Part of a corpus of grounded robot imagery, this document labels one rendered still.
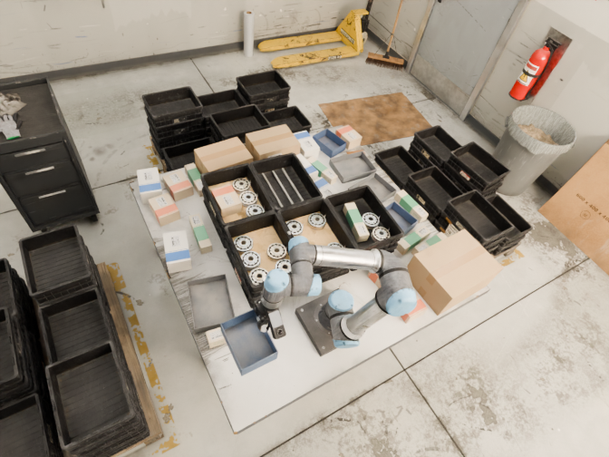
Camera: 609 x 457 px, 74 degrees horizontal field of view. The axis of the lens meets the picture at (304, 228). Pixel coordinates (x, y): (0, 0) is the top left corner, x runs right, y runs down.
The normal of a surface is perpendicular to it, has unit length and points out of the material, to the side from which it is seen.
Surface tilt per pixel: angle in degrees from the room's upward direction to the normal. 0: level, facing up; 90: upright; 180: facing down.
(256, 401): 0
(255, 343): 1
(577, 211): 75
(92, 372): 0
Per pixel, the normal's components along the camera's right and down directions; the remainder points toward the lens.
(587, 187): -0.80, 0.19
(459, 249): 0.13, -0.61
